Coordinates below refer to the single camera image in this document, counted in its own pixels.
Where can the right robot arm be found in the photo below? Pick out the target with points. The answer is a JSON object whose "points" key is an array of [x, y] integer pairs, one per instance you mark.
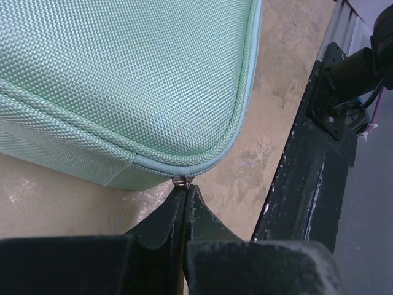
{"points": [[360, 78]]}

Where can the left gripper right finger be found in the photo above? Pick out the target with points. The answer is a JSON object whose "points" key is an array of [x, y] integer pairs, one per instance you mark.
{"points": [[216, 261]]}

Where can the mint green medicine case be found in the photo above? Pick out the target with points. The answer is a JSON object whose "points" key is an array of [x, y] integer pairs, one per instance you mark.
{"points": [[127, 94]]}

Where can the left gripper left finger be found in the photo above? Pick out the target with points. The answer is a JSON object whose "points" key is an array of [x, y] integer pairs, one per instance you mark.
{"points": [[145, 260]]}

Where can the black base frame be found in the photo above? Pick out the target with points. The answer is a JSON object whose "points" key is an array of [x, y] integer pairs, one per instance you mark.
{"points": [[306, 194]]}

